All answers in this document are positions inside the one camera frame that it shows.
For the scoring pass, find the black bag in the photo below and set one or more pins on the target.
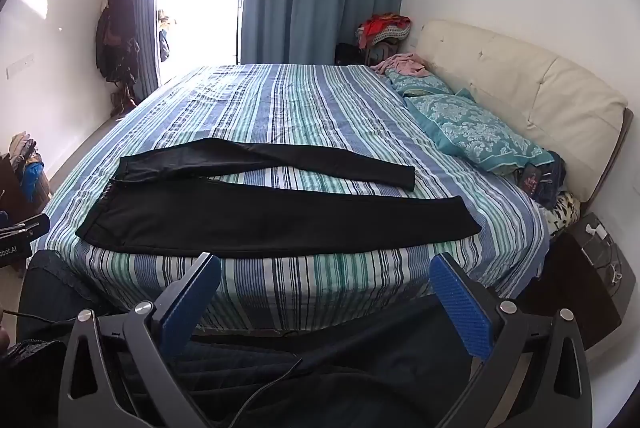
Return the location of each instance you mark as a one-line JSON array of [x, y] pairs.
[[347, 54]]

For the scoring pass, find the dark nightstand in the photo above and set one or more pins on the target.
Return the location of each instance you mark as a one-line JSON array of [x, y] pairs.
[[575, 288]]

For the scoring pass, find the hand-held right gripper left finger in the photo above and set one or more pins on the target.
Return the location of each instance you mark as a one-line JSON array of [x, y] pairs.
[[192, 303]]

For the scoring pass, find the striped blue green bedspread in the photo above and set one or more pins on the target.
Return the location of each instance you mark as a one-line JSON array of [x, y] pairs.
[[300, 108]]

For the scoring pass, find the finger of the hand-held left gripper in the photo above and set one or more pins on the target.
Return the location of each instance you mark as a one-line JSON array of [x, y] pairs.
[[30, 225]]

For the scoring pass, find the white charger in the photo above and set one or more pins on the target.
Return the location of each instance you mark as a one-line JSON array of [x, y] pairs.
[[596, 229]]

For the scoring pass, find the blue bag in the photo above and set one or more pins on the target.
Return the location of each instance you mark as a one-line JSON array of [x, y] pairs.
[[32, 180]]

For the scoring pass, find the large teal patterned pillow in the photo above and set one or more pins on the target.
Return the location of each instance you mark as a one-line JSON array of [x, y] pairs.
[[465, 128]]

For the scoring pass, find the cream padded headboard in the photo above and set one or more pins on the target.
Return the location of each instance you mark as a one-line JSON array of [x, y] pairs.
[[550, 98]]

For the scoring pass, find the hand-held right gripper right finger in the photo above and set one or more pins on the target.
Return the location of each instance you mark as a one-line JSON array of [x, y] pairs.
[[460, 303]]

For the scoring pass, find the dark bags hanging on wall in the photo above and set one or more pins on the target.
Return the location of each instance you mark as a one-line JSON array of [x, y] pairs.
[[117, 23]]

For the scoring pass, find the small teal patterned pillow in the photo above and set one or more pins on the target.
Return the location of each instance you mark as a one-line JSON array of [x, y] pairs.
[[415, 82]]

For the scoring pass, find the black pants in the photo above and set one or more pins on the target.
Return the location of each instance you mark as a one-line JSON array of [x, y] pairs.
[[250, 218]]

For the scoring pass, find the pile of red clothes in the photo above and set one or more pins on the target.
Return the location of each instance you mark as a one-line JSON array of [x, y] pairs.
[[382, 27]]

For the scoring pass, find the black and white patterned cloth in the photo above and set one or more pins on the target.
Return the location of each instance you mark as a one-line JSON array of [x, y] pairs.
[[562, 213]]

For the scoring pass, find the person's dark quilted clothing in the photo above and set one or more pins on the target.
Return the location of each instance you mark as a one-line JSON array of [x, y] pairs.
[[350, 358]]

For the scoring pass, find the dark blue clothes heap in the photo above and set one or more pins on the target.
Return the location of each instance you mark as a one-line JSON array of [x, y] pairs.
[[550, 188]]

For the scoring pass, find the pink cloth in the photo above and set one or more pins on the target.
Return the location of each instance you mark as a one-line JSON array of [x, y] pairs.
[[405, 64]]

